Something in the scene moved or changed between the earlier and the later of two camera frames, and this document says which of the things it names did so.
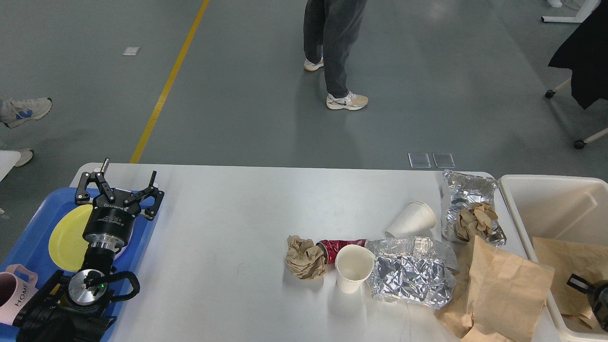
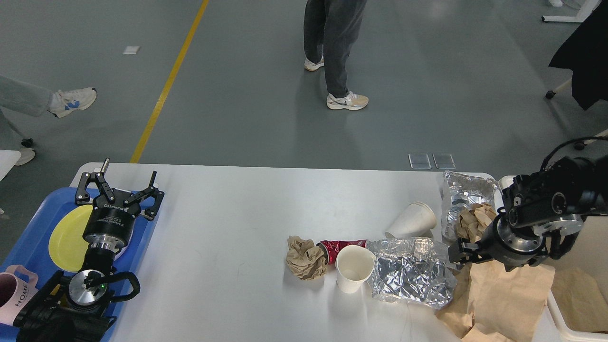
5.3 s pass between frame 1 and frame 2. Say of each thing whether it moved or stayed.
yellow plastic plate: stayed
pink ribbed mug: stayed
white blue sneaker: moved
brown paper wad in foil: stayed
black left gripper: stayed
